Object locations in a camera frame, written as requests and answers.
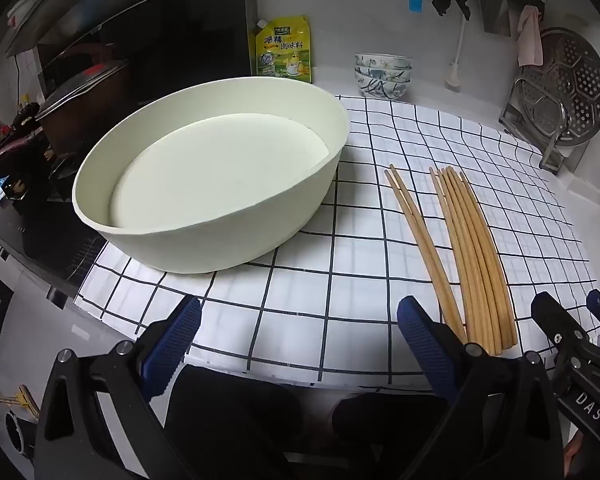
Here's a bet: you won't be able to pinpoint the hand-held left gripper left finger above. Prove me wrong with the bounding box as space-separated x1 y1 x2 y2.
32 294 203 480

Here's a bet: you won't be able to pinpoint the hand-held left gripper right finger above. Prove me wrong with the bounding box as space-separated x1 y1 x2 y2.
396 295 567 480

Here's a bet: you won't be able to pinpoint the bundle of wooden chopsticks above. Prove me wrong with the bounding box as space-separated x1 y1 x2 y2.
429 165 517 357

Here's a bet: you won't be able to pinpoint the white oval plastic basin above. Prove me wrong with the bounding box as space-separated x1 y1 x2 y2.
72 76 351 275

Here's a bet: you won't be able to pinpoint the person's right hand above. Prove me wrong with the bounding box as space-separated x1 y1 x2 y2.
561 434 594 480

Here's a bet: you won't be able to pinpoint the person's dark trousers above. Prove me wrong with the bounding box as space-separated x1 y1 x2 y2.
164 363 462 480

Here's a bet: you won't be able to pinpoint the black and white checked cloth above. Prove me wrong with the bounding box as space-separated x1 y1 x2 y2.
75 94 598 396

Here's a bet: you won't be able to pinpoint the black gas stove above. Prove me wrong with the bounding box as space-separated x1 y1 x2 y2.
0 160 109 302

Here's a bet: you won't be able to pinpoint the black round knob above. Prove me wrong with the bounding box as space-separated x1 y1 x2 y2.
4 409 34 459

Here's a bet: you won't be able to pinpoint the perforated steel steamer plate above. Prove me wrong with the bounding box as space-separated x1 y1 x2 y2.
517 27 600 149

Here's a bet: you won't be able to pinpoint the dark red wok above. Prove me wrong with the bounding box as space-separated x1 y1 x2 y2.
0 102 49 184

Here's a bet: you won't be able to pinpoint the brown pot with glass lid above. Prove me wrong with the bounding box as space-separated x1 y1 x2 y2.
32 57 132 142

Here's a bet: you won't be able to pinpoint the pink cloth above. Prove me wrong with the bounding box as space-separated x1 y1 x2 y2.
517 4 546 67

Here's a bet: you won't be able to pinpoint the black range hood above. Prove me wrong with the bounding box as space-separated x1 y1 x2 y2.
5 0 254 127

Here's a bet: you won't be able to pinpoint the yellow seasoning pouch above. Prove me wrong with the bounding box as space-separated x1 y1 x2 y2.
250 15 312 85

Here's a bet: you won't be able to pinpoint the steel cleaver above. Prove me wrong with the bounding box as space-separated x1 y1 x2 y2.
476 0 512 36

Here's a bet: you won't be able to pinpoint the brass cabinet handle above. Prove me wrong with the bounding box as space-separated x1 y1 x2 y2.
0 384 44 412

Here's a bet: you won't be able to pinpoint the steel wire rack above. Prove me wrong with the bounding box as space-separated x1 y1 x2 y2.
498 77 587 177

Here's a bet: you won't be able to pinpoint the white long-handled brush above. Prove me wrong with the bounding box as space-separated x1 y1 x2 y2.
444 19 469 92

